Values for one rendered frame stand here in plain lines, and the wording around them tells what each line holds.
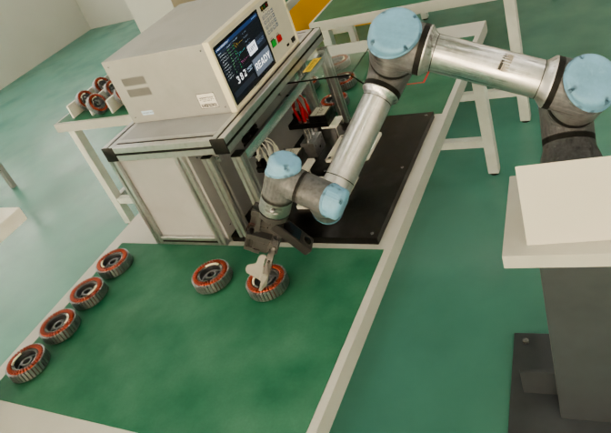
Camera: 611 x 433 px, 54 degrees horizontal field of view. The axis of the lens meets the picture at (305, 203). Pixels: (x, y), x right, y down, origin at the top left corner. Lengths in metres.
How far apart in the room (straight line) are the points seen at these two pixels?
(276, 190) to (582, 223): 0.67
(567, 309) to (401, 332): 0.86
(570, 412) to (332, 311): 0.88
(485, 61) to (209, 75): 0.71
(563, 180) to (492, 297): 1.12
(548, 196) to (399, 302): 1.21
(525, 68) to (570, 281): 0.54
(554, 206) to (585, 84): 0.27
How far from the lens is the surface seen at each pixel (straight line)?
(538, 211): 1.41
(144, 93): 1.79
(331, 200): 1.27
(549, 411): 2.07
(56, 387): 1.70
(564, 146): 1.47
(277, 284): 1.52
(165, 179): 1.76
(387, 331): 2.38
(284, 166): 1.28
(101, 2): 9.54
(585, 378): 1.89
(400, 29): 1.36
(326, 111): 1.92
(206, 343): 1.52
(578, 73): 1.36
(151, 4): 5.78
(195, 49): 1.61
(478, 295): 2.43
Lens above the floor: 1.73
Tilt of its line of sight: 32 degrees down
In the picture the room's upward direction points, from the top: 22 degrees counter-clockwise
